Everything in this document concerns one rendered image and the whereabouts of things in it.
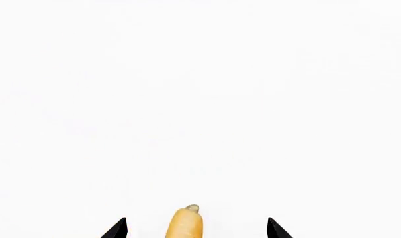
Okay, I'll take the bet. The orange carrot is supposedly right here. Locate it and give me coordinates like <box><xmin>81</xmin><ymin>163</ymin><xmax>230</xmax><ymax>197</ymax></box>
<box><xmin>165</xmin><ymin>204</ymin><xmax>204</xmax><ymax>238</ymax></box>

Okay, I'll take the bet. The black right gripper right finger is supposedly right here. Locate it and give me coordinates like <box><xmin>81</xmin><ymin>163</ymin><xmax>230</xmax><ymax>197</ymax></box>
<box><xmin>267</xmin><ymin>216</ymin><xmax>294</xmax><ymax>238</ymax></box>

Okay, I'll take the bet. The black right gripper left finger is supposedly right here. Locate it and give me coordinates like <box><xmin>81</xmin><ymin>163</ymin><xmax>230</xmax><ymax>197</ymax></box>
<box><xmin>100</xmin><ymin>216</ymin><xmax>128</xmax><ymax>238</ymax></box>

